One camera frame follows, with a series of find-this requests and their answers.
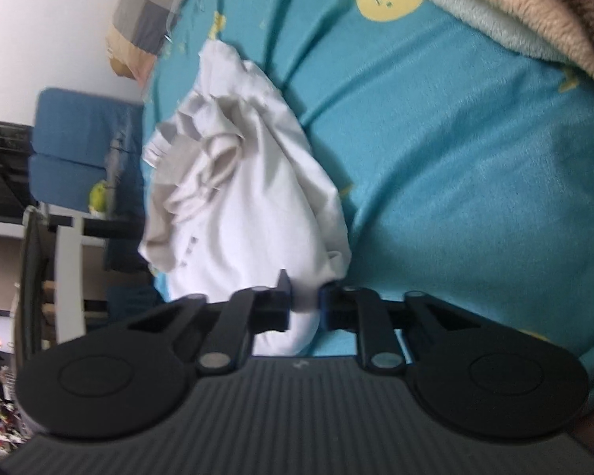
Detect white t-shirt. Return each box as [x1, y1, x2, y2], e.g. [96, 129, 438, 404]
[139, 40, 351, 356]

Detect teal patterned bed sheet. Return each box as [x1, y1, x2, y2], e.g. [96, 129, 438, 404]
[143, 0, 594, 405]

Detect green plush toy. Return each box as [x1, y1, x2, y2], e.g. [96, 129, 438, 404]
[89, 180, 107, 219]

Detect grey cloth on chair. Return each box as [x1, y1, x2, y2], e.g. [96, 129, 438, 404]
[105, 110, 133, 193]

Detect white and black desk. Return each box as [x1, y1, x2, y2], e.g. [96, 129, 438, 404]
[0, 206, 142, 360]

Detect blue covered chair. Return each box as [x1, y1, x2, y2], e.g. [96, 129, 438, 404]
[27, 87, 148, 268]

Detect white small heater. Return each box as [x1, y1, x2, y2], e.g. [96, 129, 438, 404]
[0, 315, 15, 354]

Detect dark window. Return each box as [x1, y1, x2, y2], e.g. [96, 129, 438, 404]
[0, 121, 36, 223]

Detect cluttered grey shelf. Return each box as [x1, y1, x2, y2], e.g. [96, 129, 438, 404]
[0, 350, 31, 461]

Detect checkered pillow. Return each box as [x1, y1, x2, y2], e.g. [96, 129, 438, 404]
[106, 0, 176, 87]

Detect white charging cable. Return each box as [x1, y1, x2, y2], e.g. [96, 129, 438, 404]
[163, 0, 209, 56]

